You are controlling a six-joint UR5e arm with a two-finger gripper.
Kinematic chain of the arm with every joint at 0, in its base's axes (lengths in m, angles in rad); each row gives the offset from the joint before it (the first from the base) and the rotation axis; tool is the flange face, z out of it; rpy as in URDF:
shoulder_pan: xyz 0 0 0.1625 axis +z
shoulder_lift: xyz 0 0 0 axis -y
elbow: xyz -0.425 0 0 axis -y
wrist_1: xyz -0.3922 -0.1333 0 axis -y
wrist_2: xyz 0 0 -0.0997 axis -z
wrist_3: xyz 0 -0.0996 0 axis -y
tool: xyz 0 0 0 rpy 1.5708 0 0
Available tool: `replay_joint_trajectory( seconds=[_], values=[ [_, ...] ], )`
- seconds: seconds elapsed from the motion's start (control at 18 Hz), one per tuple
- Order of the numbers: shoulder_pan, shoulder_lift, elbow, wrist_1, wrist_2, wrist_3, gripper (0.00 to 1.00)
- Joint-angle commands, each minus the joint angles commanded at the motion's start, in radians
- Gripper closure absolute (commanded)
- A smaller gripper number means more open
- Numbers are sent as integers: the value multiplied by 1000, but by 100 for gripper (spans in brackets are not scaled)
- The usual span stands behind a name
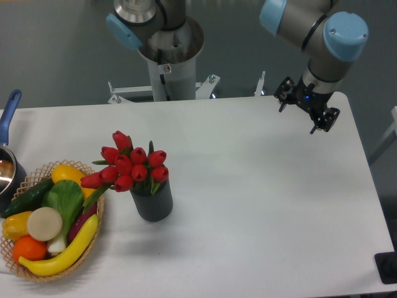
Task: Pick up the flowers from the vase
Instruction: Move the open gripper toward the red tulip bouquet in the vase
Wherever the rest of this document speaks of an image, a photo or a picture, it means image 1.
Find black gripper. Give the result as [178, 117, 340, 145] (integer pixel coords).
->
[274, 76, 340, 134]

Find red tulip bouquet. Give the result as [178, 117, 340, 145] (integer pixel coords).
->
[81, 131, 169, 214]

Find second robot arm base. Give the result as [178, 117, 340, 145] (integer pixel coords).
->
[105, 1, 204, 65]

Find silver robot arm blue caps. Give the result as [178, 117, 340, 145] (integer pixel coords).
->
[259, 0, 368, 132]

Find dark grey ribbed vase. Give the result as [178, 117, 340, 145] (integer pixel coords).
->
[130, 180, 173, 222]

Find black device at table edge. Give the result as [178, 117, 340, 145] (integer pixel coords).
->
[374, 251, 396, 284]

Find purple eggplant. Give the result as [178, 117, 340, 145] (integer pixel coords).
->
[68, 203, 97, 244]

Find yellow lemon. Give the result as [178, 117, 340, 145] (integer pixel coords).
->
[51, 165, 86, 186]

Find green bok choy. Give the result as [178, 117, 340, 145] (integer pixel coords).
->
[41, 180, 84, 256]

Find woven wicker basket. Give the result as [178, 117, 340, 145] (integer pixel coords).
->
[0, 159, 106, 283]

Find beige round disc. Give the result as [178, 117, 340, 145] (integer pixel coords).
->
[27, 207, 63, 242]

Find green cucumber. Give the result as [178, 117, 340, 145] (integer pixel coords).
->
[1, 179, 54, 219]

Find yellow banana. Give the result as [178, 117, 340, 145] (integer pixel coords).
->
[19, 214, 99, 277]

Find orange fruit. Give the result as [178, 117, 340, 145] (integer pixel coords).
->
[12, 236, 47, 263]

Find yellow bell pepper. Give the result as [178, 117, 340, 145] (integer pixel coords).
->
[2, 211, 33, 242]

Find white frame at right edge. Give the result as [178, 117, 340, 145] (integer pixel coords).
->
[367, 106, 396, 166]

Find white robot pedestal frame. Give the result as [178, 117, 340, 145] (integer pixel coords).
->
[107, 58, 266, 104]

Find blue handled saucepan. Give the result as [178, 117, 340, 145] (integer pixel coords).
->
[1, 89, 26, 212]

